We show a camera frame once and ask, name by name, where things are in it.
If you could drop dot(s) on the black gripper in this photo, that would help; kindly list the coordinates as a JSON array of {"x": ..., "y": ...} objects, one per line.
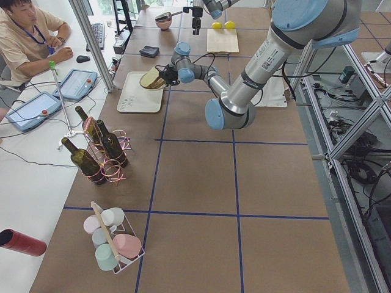
[
  {"x": 168, "y": 75},
  {"x": 196, "y": 14}
]

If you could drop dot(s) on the bread slice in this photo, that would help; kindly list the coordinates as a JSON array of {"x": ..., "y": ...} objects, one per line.
[
  {"x": 158, "y": 81},
  {"x": 149, "y": 77}
]

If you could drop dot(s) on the white round plate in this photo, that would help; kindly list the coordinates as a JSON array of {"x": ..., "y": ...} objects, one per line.
[{"x": 155, "y": 87}]

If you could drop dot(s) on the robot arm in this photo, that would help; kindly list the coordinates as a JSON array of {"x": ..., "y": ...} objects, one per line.
[
  {"x": 294, "y": 24},
  {"x": 213, "y": 8}
]

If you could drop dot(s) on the cream bear tray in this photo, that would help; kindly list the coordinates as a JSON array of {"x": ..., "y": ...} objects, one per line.
[{"x": 136, "y": 99}]

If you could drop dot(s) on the wooden cutting board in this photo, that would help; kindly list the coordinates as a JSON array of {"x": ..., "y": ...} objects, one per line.
[{"x": 222, "y": 41}]

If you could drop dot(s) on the grey folded cloth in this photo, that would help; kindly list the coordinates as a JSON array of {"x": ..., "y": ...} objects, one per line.
[{"x": 149, "y": 51}]

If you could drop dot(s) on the pink bowl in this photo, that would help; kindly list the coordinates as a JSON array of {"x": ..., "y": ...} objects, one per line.
[{"x": 164, "y": 25}]

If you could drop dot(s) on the metal scoop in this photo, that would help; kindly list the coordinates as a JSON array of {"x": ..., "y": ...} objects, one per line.
[{"x": 167, "y": 16}]

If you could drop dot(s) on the yellow lemon half right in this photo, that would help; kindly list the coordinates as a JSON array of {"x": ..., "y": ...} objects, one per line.
[{"x": 229, "y": 25}]

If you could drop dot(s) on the black keyboard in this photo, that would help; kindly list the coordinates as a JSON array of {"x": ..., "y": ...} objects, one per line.
[{"x": 98, "y": 30}]

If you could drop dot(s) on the dark wine bottle middle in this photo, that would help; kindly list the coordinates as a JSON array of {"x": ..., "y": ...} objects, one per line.
[{"x": 112, "y": 145}]

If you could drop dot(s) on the dark wine bottle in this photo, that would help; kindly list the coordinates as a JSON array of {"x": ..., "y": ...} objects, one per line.
[
  {"x": 82, "y": 116},
  {"x": 85, "y": 162},
  {"x": 112, "y": 145}
]

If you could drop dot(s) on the black computer mouse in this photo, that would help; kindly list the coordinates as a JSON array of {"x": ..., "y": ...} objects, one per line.
[{"x": 82, "y": 59}]

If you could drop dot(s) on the blue teach pendant far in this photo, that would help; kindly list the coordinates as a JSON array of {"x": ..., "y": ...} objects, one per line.
[{"x": 77, "y": 84}]

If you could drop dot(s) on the blue teach pendant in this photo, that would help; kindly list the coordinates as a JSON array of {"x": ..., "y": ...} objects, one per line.
[
  {"x": 34, "y": 112},
  {"x": 77, "y": 84}
]

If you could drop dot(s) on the dark wine bottle back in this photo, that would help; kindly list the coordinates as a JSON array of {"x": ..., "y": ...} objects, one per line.
[{"x": 82, "y": 116}]

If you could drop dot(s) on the green tipped metal stick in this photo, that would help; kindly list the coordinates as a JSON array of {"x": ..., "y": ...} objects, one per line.
[{"x": 71, "y": 132}]

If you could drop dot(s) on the dark wine bottle front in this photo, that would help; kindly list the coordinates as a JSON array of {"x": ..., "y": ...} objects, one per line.
[{"x": 85, "y": 162}]

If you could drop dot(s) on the blue teach pendant near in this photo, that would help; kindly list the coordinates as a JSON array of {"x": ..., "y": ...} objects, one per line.
[{"x": 34, "y": 112}]

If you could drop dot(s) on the seated person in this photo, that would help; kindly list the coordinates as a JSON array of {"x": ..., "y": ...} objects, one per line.
[{"x": 31, "y": 38}]

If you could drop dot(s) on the white cup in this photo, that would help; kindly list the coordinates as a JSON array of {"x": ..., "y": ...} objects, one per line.
[{"x": 113, "y": 216}]

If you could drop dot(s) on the light pink cup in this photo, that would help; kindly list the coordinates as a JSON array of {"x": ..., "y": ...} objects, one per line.
[{"x": 91, "y": 224}]

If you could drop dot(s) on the grey cup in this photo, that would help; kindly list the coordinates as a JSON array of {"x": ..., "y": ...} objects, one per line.
[{"x": 98, "y": 238}]

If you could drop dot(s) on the pink cup large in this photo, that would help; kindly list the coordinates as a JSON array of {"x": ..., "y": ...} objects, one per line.
[{"x": 127, "y": 245}]

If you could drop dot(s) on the mint green cup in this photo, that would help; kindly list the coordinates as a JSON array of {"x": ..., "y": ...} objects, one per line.
[{"x": 105, "y": 257}]

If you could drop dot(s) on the red cylinder bottle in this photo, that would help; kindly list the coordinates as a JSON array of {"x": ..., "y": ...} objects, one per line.
[{"x": 17, "y": 241}]

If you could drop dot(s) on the copper wire bottle rack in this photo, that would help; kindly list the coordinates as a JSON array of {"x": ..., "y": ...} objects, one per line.
[{"x": 111, "y": 169}]

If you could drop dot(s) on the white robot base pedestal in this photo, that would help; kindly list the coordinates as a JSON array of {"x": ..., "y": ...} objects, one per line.
[{"x": 272, "y": 94}]

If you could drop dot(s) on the aluminium frame post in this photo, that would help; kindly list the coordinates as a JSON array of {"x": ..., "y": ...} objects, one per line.
[{"x": 83, "y": 20}]

